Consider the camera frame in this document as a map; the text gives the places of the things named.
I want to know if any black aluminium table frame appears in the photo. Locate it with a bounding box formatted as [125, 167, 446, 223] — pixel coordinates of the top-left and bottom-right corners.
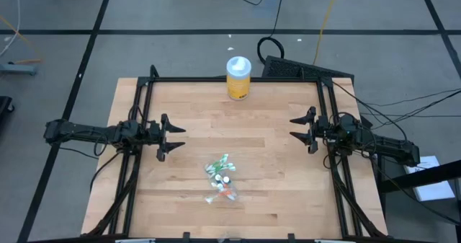
[81, 65, 389, 239]

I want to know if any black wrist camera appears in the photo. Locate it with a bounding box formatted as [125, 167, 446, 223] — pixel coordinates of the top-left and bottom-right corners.
[318, 117, 339, 143]
[145, 121, 161, 145]

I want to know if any black table cable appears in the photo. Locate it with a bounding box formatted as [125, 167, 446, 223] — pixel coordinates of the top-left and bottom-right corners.
[89, 151, 122, 194]

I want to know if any orange floor cable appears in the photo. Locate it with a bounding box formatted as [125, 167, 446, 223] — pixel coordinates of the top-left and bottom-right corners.
[0, 14, 44, 66]

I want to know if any black stand beam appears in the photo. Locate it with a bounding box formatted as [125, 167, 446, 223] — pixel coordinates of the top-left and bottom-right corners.
[377, 159, 461, 194]

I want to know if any yellow disinfecting wipes canister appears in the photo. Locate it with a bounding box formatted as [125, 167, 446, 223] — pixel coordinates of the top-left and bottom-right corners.
[225, 56, 253, 102]

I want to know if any grey metal floor foot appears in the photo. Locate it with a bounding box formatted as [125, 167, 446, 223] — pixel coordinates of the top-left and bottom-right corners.
[0, 63, 39, 77]

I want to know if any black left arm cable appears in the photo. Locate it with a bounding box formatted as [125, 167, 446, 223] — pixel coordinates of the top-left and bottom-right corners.
[92, 105, 145, 158]

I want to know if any black hanging cable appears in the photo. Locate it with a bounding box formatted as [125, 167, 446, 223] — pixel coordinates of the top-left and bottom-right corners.
[256, 0, 287, 65]

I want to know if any white floor cable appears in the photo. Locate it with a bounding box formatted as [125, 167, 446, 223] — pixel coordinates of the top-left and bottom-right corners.
[0, 0, 22, 58]

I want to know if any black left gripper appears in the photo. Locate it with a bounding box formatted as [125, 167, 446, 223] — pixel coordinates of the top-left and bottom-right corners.
[143, 112, 187, 163]

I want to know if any clear acrylic organizer box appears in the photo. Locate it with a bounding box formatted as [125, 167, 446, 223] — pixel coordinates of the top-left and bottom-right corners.
[202, 153, 239, 205]

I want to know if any yellow hanging cable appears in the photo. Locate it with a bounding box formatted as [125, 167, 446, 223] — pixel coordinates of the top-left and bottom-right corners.
[311, 0, 341, 66]

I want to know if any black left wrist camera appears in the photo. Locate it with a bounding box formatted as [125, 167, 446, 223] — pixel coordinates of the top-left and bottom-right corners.
[145, 121, 161, 145]

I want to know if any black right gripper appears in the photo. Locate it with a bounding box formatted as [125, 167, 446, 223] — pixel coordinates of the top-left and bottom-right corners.
[288, 105, 341, 155]

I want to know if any white booklet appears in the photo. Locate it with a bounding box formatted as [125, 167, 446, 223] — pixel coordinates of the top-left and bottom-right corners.
[403, 155, 457, 203]

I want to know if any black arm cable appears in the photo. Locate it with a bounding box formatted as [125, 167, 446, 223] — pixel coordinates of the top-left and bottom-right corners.
[320, 80, 410, 172]
[92, 105, 145, 158]

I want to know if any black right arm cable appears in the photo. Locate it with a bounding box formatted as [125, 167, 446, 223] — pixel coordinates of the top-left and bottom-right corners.
[320, 80, 410, 172]

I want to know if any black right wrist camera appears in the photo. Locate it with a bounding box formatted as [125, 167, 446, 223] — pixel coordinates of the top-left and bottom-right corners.
[318, 117, 339, 143]

